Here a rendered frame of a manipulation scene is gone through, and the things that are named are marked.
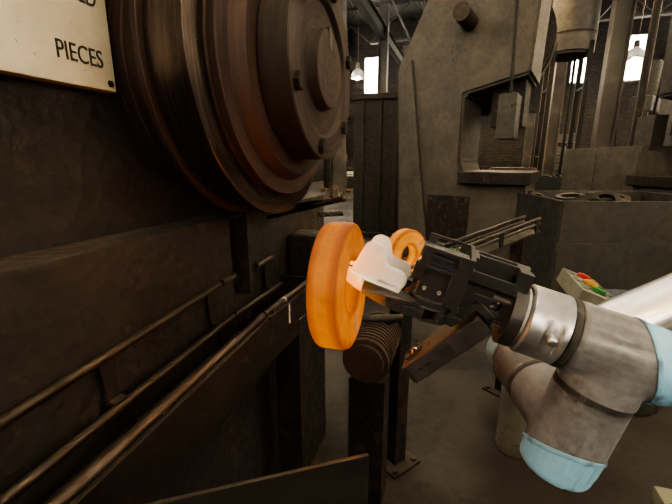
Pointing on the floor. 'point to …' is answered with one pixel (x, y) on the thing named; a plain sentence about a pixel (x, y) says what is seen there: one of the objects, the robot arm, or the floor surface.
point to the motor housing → (371, 397)
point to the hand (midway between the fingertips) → (340, 269)
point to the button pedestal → (579, 288)
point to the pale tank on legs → (589, 14)
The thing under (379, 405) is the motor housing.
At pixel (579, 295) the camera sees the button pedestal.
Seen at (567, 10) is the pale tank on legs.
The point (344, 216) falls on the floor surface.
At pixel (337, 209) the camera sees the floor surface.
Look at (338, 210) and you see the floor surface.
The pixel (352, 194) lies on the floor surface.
